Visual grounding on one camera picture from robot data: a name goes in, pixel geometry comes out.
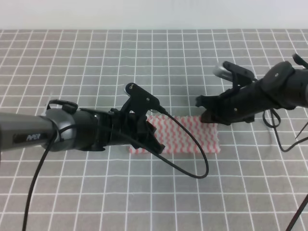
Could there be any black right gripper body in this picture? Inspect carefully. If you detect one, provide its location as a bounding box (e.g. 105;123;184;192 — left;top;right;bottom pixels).
204;88;255;125

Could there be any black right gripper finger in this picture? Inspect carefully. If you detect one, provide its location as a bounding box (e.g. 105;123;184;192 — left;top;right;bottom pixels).
195;95;219;107

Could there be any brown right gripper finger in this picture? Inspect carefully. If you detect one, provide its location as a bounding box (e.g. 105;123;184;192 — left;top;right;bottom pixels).
201;111;217;123

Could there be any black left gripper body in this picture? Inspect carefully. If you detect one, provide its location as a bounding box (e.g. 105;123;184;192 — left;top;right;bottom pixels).
107;109;165;154

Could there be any pink wavy striped towel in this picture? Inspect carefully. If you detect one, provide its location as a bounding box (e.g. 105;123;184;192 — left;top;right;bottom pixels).
128;115;221;155

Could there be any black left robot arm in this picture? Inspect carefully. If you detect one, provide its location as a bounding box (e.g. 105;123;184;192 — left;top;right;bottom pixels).
0;100;164;154

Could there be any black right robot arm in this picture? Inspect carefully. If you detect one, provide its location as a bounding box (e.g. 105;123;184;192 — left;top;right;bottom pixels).
196;53;308;125

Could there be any grey grid tablecloth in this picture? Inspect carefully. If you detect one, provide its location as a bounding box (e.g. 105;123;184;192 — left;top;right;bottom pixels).
0;29;308;231

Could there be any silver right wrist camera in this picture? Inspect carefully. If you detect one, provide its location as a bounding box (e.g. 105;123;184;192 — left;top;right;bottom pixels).
213;61;257;88

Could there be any black left camera cable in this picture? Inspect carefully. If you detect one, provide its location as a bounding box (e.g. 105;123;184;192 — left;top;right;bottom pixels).
21;105;209;231

